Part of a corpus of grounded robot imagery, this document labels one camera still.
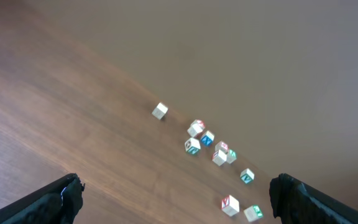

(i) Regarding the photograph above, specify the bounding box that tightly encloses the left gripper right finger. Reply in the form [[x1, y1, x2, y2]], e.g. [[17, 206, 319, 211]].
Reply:
[[269, 173, 358, 224]]

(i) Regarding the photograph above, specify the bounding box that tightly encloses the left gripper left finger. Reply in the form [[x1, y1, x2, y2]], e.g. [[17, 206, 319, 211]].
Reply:
[[0, 173, 85, 224]]

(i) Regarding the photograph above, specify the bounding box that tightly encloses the green E block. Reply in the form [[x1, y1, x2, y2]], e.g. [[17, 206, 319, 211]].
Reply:
[[244, 205, 264, 222]]

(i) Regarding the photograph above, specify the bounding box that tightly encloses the green V block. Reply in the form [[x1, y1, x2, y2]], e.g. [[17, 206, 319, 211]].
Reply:
[[240, 168, 255, 184]]

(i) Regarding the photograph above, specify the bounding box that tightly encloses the wooden block lowest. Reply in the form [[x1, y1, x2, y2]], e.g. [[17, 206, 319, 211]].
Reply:
[[221, 195, 240, 217]]

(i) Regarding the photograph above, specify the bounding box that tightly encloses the green A block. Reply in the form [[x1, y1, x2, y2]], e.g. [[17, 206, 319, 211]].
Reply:
[[226, 149, 237, 164]]

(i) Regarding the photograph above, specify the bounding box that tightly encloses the plain wooden block centre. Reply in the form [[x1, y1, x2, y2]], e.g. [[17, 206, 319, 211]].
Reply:
[[212, 150, 227, 166]]

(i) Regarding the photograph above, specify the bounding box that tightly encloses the plain wooden block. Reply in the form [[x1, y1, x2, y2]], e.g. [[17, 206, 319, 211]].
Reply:
[[212, 150, 227, 166], [152, 103, 168, 120]]

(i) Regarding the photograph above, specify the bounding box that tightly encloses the red 9 block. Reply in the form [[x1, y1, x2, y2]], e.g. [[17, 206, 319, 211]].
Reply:
[[215, 141, 229, 154]]

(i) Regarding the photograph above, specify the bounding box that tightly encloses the blue X block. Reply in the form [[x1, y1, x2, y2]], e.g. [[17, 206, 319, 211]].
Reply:
[[200, 130, 214, 147]]

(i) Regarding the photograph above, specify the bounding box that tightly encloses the green side block left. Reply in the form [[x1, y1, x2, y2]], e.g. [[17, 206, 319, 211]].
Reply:
[[185, 138, 201, 155]]

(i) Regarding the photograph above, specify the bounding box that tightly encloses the red edged wooden block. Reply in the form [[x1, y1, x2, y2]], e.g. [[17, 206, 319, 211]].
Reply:
[[187, 124, 203, 138]]

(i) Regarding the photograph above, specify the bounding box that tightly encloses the red letter block top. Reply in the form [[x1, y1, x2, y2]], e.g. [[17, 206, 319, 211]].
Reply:
[[191, 119, 205, 129]]

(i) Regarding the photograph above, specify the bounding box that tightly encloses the plain wooden block far left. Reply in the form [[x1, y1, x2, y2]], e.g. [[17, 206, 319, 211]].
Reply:
[[152, 103, 168, 120]]

